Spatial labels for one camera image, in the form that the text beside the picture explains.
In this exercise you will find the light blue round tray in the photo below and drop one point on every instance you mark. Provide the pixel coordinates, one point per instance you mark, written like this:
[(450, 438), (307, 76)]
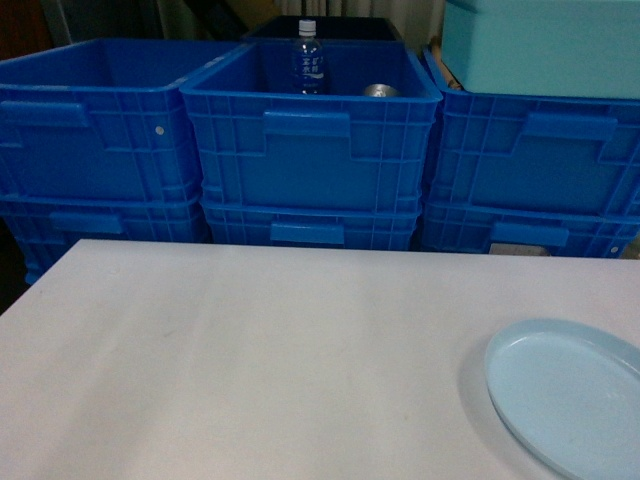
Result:
[(569, 393)]

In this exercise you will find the blue crate bottom middle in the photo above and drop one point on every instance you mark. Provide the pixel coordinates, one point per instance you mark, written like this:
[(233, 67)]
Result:
[(341, 229)]

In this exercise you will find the blue crate top middle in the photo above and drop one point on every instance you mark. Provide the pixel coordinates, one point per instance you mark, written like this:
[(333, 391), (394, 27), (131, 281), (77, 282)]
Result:
[(262, 144)]

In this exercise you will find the silver metal can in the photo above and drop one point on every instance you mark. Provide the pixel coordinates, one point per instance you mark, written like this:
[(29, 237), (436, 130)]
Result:
[(379, 90)]

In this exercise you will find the clear water bottle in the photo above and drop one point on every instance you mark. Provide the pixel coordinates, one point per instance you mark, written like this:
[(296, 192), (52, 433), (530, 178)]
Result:
[(308, 60)]

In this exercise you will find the dark blue rear crate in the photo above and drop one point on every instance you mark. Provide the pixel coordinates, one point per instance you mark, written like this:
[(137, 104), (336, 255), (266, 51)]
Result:
[(328, 28)]

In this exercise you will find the blue crate bottom right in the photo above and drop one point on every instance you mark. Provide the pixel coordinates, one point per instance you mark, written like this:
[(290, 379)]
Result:
[(459, 228)]

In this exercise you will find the blue crate top left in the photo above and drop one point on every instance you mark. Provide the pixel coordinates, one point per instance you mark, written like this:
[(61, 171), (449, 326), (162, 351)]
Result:
[(102, 120)]

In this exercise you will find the blue crate top right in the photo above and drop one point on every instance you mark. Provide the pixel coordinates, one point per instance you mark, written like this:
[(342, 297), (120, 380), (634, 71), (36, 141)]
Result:
[(549, 154)]

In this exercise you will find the blue crate bottom left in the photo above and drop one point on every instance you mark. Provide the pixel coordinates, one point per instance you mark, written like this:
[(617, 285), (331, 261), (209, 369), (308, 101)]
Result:
[(45, 229)]

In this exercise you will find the teal foam box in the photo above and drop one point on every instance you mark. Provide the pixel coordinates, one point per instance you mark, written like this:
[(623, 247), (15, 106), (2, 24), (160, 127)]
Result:
[(587, 49)]

